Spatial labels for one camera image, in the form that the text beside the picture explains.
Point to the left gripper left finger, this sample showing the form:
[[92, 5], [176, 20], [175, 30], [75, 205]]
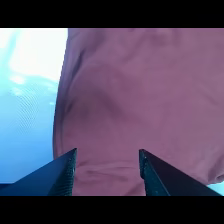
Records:
[[56, 177]]

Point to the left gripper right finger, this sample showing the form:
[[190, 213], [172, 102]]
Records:
[[165, 178]]

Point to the maroon garment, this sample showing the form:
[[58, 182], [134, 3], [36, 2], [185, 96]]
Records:
[[140, 100]]

